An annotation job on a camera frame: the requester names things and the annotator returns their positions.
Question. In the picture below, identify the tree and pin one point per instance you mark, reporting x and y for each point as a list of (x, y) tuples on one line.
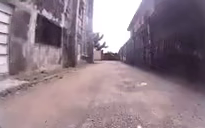
[(97, 41)]

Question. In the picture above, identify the brown dirt road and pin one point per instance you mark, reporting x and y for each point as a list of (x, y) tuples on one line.
[(103, 96)]

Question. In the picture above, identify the dark building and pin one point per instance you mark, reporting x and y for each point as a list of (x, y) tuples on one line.
[(173, 40)]

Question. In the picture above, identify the weathered grey concrete building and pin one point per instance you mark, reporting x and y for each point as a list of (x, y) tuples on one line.
[(26, 50)]

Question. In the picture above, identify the tall grey building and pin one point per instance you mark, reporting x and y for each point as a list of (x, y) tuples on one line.
[(85, 30)]

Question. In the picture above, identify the grey concrete verge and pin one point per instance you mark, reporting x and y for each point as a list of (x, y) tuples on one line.
[(10, 84)]

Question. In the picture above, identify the pale wall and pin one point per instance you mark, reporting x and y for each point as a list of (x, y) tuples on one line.
[(97, 55)]

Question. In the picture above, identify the dark low wall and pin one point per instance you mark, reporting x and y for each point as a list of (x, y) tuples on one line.
[(110, 56)]

